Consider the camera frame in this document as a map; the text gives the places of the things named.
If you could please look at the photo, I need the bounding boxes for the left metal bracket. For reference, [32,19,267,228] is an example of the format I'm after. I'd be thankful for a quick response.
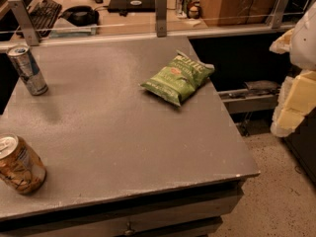
[8,0,40,46]

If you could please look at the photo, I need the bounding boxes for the grey table drawer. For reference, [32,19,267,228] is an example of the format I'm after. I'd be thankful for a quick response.
[0,186,243,237]

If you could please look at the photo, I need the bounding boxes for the silver blue redbull can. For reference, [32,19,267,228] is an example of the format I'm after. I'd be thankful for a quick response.
[6,44,48,96]

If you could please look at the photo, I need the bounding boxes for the clear glass jar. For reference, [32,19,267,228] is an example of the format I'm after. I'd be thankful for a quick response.
[175,0,192,18]

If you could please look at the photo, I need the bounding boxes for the orange patterned drink can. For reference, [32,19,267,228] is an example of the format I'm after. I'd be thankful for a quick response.
[0,133,46,195]

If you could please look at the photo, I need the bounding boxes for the black laptop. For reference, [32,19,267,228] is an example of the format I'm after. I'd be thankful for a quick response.
[108,0,155,13]

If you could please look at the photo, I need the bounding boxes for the metal bracket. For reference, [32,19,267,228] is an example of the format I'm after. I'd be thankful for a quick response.
[155,0,167,38]
[8,0,40,46]
[269,0,289,29]

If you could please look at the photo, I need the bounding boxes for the cardboard box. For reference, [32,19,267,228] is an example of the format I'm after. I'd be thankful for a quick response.
[199,0,276,27]

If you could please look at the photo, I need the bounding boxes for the right metal bracket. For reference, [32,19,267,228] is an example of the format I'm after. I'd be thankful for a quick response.
[269,0,289,29]

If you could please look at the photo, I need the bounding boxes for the black keyboard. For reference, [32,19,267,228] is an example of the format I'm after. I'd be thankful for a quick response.
[29,0,62,38]

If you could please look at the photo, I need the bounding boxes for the middle metal bracket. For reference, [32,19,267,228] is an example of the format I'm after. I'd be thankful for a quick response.
[155,0,167,38]

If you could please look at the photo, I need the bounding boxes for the grey metal shelf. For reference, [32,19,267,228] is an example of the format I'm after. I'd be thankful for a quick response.
[219,80,280,114]

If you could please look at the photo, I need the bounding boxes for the green chips bag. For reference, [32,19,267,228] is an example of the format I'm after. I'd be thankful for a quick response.
[140,51,215,107]

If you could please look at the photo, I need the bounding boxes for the black headphones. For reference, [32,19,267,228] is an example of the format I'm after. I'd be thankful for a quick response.
[61,6,99,27]

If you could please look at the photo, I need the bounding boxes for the small brown round object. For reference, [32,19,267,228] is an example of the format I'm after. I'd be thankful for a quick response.
[188,5,200,19]

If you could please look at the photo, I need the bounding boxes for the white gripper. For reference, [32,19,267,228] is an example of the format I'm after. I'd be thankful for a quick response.
[269,2,316,137]

